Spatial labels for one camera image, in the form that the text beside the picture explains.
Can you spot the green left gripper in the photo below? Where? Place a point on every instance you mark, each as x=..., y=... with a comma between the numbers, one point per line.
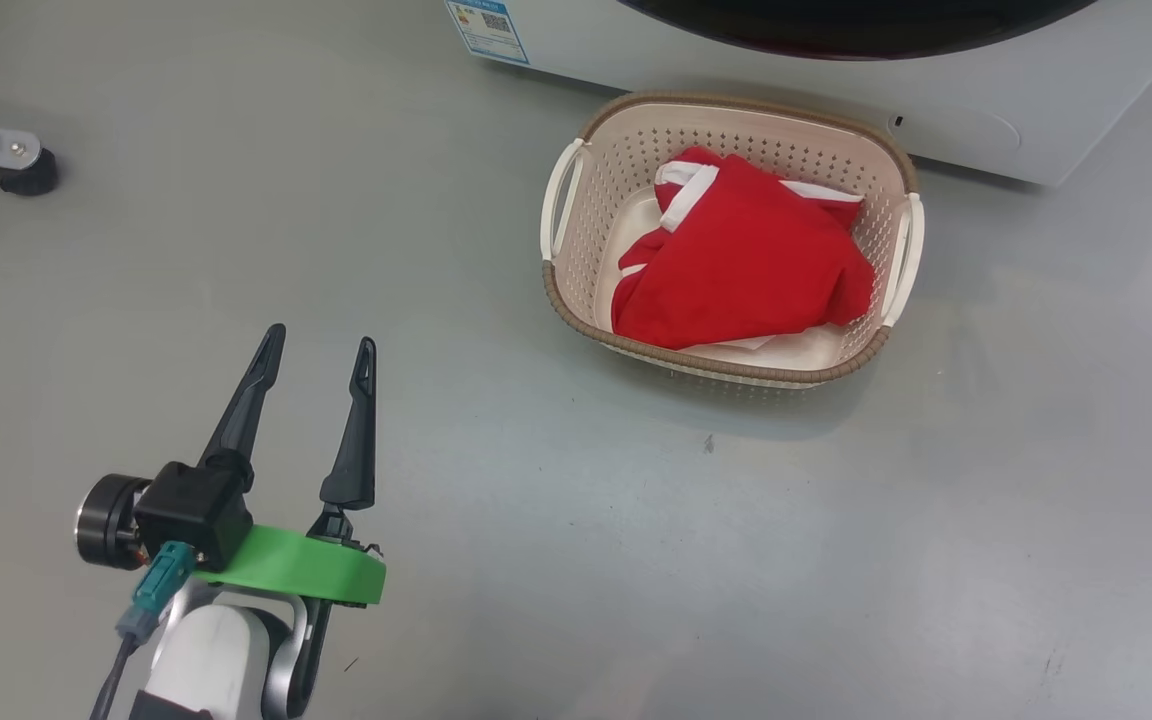
x=306, y=570

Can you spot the red and white garment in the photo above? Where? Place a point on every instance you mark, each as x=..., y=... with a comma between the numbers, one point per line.
x=746, y=260

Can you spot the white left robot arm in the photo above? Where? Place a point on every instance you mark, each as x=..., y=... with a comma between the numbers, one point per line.
x=206, y=660

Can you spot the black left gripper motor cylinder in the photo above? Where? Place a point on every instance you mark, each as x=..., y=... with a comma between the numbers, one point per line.
x=106, y=520

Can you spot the cream plastic laundry basket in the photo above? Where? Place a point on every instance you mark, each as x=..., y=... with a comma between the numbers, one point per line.
x=626, y=165

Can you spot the white washing machine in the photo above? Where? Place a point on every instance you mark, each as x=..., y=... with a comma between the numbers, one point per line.
x=1086, y=100

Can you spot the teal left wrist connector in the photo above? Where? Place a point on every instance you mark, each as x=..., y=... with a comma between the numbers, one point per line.
x=161, y=585

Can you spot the blue energy label sticker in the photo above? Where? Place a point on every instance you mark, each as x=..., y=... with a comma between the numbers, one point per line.
x=486, y=28

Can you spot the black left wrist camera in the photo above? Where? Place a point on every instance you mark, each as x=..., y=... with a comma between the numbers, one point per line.
x=191, y=510

